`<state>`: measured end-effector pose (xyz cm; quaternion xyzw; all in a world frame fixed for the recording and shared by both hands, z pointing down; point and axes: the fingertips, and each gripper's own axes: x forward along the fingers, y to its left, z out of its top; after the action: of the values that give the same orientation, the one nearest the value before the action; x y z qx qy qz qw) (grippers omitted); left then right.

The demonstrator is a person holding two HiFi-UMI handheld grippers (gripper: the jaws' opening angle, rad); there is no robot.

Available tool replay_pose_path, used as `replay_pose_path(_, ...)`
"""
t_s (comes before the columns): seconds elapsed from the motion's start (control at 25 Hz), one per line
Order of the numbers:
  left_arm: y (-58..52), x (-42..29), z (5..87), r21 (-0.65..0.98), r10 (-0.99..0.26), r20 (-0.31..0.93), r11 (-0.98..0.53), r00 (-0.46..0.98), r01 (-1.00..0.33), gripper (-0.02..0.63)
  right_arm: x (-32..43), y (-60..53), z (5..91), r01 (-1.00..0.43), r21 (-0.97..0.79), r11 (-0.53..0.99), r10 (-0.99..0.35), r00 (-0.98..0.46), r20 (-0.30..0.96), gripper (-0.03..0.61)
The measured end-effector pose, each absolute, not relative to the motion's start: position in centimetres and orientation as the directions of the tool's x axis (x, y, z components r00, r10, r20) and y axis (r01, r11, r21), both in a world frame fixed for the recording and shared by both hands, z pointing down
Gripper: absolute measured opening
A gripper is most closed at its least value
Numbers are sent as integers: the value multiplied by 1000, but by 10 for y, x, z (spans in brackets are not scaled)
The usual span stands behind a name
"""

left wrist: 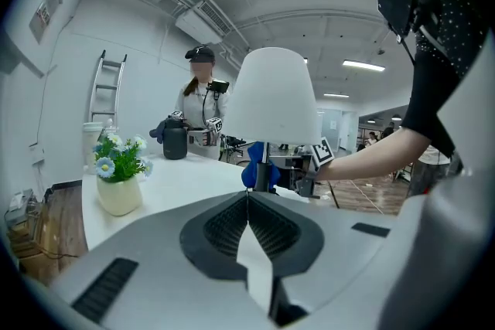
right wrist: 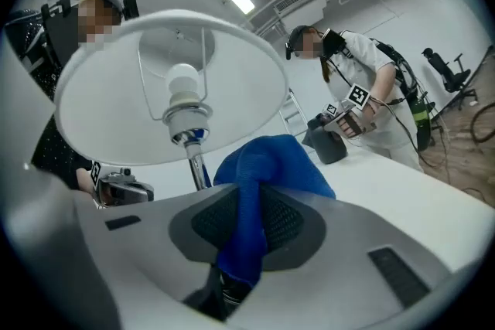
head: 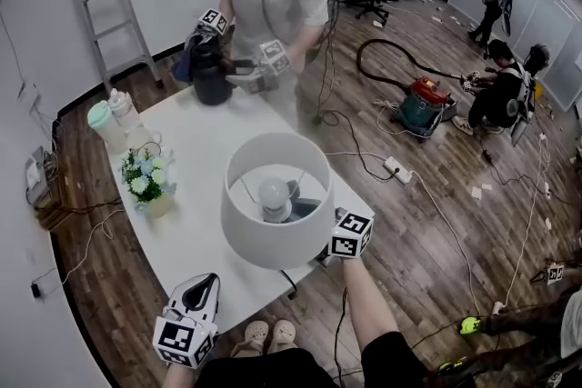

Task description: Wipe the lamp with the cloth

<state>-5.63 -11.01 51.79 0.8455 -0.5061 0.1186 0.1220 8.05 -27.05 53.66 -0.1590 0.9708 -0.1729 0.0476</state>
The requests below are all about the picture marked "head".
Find person's right forearm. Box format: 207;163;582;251
340;258;402;355

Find person's right beige shoe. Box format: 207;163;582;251
267;318;298;354

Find person's left forearm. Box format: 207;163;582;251
162;361;197;388

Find grey box on floor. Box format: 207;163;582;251
25;144;60;208

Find white tumbler with green lid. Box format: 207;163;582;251
86;99;128;155

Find scattered paper scraps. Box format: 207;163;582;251
372;0;582;233

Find person's left beige shoe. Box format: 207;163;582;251
230;320;269;359

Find dark blue cloth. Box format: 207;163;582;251
172;43;197;83

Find translucent white bottle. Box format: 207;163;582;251
107;88;140;128

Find white table lamp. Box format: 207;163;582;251
220;132;336;272

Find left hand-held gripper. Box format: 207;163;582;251
152;273;222;370

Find person's black shirt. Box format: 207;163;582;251
195;331;429;388

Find red and green vacuum cleaner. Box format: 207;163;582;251
356;38;459;143

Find person's beige shoe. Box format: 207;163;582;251
267;318;298;354
230;320;269;359

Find black kettle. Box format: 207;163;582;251
190;41;237;106

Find artificial flowers in cream pot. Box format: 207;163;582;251
119;147;178;219

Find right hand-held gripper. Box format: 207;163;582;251
313;206;376;270

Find black cable with plug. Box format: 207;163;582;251
279;269;299;301

